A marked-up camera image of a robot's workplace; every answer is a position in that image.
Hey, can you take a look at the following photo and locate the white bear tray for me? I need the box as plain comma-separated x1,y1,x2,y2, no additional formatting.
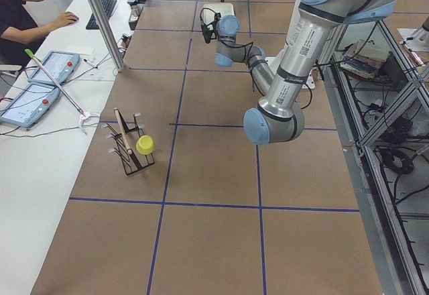
202,3,235,23

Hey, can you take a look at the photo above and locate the yellow cup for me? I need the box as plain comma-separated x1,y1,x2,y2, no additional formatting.
135,135,154,156

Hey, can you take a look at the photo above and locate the steel cylinder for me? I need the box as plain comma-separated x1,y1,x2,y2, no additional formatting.
129,5,139,21

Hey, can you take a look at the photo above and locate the black keyboard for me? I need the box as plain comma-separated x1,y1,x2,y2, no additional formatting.
85,0,118,30

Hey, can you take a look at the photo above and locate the black marker pen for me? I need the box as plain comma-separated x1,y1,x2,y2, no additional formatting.
83,58,98,69

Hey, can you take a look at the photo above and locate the magazine stack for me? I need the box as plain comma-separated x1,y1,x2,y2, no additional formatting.
339,40,390,79

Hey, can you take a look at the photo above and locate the upper teach pendant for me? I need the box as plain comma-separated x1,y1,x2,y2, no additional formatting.
28,51,80,85

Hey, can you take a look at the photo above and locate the teach pendant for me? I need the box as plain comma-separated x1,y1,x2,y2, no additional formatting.
1,83,60,128
28,51,80,85

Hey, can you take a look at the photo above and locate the metal rod with green tip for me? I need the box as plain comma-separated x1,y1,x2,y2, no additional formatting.
25,49,100,135

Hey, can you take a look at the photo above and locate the seated person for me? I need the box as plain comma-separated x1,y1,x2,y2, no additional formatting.
1,0,78,67

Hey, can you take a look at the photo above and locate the lower teach pendant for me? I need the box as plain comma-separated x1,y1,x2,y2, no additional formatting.
1,83,60,128

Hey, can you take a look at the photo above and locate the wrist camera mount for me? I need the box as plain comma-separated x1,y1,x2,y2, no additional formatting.
200,13,221,44

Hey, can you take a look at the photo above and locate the aluminium frame post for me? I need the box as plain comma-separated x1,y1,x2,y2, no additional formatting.
87,0,125,72

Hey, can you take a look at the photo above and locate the black wire cup rack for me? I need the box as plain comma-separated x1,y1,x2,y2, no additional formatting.
102,107,156,176

